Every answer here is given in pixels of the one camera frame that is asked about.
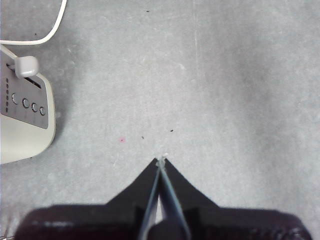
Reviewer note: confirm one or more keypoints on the grey toaster lever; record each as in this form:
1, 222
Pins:
26, 65

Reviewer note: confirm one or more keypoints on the cream two-slot toaster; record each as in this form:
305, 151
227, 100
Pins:
25, 135

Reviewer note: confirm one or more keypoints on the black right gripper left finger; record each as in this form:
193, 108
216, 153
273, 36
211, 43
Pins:
100, 222

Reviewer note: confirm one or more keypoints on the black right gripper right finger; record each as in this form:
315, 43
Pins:
225, 225

